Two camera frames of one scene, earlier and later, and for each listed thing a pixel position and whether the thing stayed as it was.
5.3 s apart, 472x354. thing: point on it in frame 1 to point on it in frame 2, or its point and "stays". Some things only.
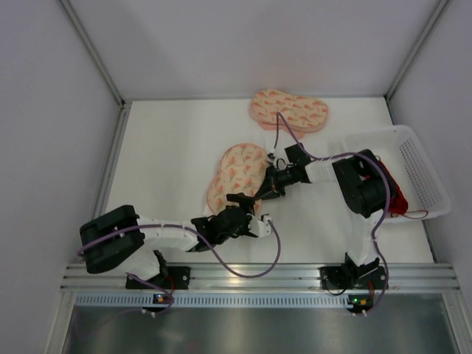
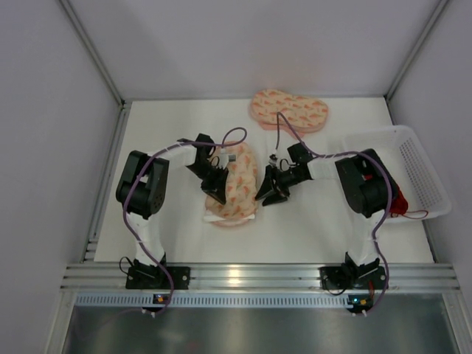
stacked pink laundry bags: x=303 y=114 stays
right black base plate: x=353 y=277 stays
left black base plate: x=181 y=276 stays
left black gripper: x=243 y=206 to x=213 y=183
